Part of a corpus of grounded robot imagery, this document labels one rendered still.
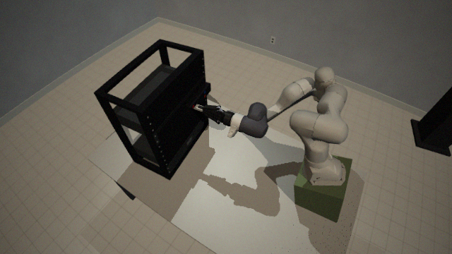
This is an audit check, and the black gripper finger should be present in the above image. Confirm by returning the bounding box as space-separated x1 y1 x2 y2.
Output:
194 108 221 124
194 104 224 118

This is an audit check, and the black server rack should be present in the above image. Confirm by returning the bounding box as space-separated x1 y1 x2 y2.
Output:
94 39 211 180

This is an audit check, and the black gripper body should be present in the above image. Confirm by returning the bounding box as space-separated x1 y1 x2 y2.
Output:
216 110 234 126

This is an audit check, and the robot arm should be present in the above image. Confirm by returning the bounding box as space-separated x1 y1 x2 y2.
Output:
227 66 348 186

